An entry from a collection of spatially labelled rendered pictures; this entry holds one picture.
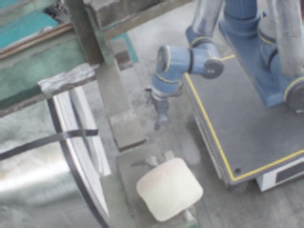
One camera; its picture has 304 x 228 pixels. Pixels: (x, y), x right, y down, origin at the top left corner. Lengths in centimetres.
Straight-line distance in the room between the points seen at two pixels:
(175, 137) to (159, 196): 226
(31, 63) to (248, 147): 172
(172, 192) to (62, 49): 48
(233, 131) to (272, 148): 29
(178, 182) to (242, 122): 187
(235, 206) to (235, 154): 40
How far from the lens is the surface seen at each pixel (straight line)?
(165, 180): 78
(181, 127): 308
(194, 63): 165
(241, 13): 233
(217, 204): 272
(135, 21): 98
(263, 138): 255
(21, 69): 108
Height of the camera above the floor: 246
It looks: 51 degrees down
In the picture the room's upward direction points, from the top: 18 degrees counter-clockwise
